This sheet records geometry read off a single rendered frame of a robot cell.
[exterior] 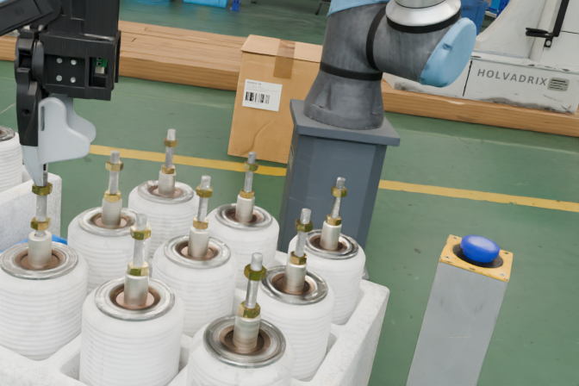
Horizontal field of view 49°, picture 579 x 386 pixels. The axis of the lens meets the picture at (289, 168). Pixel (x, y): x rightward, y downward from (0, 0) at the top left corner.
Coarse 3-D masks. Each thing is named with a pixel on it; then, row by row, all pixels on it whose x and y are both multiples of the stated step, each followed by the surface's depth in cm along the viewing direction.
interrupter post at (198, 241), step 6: (192, 228) 70; (192, 234) 69; (198, 234) 69; (204, 234) 69; (192, 240) 70; (198, 240) 69; (204, 240) 70; (192, 246) 70; (198, 246) 70; (204, 246) 70; (192, 252) 70; (198, 252) 70; (204, 252) 70
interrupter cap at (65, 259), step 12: (12, 252) 65; (24, 252) 65; (60, 252) 66; (72, 252) 66; (0, 264) 62; (12, 264) 62; (24, 264) 63; (60, 264) 64; (72, 264) 64; (12, 276) 61; (24, 276) 61; (36, 276) 61; (48, 276) 61; (60, 276) 62
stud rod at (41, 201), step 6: (36, 198) 62; (42, 198) 62; (36, 204) 62; (42, 204) 62; (36, 210) 62; (42, 210) 62; (36, 216) 62; (42, 216) 62; (36, 234) 63; (42, 234) 63
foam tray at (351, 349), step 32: (384, 288) 84; (352, 320) 76; (0, 352) 61; (64, 352) 63; (352, 352) 70; (0, 384) 60; (32, 384) 58; (64, 384) 58; (320, 384) 64; (352, 384) 75
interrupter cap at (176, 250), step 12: (168, 240) 72; (180, 240) 72; (216, 240) 74; (168, 252) 69; (180, 252) 70; (216, 252) 71; (228, 252) 71; (180, 264) 68; (192, 264) 68; (204, 264) 68; (216, 264) 69
